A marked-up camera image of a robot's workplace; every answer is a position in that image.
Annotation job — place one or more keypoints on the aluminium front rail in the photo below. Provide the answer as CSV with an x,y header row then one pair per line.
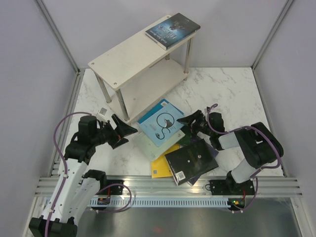
x,y
268,186

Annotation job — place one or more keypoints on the dark purple book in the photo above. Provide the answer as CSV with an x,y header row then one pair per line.
x,y
213,152

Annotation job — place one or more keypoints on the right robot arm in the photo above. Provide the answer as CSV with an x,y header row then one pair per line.
x,y
260,148

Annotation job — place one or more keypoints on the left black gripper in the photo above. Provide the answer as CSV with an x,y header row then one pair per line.
x,y
122,130

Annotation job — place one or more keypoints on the dark blue Wuthering Heights book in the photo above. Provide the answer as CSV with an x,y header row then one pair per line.
x,y
172,30

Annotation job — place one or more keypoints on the white two-tier shelf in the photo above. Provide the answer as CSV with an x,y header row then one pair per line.
x,y
135,74

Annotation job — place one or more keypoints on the white slotted cable duct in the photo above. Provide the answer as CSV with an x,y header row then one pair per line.
x,y
119,202

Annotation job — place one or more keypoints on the bright blue book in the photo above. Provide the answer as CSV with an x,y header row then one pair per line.
x,y
153,110

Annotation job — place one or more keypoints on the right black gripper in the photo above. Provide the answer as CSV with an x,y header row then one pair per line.
x,y
198,115

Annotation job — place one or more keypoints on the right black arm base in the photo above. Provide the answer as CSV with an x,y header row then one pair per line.
x,y
222,188

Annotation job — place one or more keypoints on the yellow book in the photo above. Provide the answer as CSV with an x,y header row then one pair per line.
x,y
160,167

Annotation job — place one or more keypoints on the dark green book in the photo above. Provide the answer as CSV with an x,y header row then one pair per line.
x,y
186,140

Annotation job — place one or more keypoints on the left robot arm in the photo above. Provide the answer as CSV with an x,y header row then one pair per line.
x,y
77,185

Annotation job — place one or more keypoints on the pale green book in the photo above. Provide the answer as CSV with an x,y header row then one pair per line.
x,y
152,151

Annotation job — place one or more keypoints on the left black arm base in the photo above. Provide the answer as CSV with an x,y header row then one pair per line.
x,y
113,190

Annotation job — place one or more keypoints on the light blue cat book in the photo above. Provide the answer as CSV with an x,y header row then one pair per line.
x,y
162,125

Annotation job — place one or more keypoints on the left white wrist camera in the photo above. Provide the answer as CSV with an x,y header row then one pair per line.
x,y
101,115

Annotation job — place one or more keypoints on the black book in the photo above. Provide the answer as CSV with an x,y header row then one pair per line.
x,y
190,161

